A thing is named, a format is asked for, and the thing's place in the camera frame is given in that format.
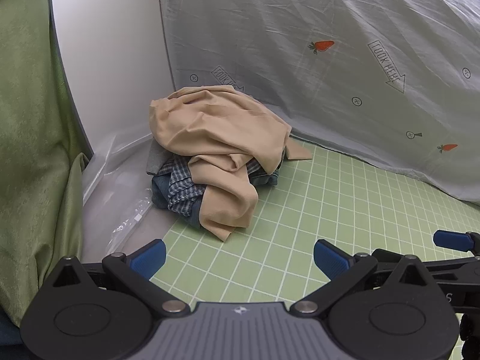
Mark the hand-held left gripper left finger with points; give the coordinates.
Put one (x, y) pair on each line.
(150, 258)

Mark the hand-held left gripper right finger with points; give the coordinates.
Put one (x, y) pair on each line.
(330, 259)

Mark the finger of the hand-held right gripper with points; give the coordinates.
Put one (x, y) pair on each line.
(450, 264)
(450, 240)

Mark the beige garment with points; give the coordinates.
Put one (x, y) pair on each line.
(210, 127)

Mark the clear plastic sheet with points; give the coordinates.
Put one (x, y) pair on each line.
(123, 210)

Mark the blue jeans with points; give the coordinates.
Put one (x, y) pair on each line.
(159, 195)

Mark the green grid mat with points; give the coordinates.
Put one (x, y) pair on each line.
(300, 202)

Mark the blue plaid shirt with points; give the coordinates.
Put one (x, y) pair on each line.
(182, 187)

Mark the grey cloth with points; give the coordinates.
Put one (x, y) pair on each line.
(155, 159)

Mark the green curtain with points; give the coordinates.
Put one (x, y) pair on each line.
(30, 138)

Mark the white board panel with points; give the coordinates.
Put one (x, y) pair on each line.
(108, 63)

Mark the grey carrot print sheet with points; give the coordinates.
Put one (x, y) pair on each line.
(300, 15)

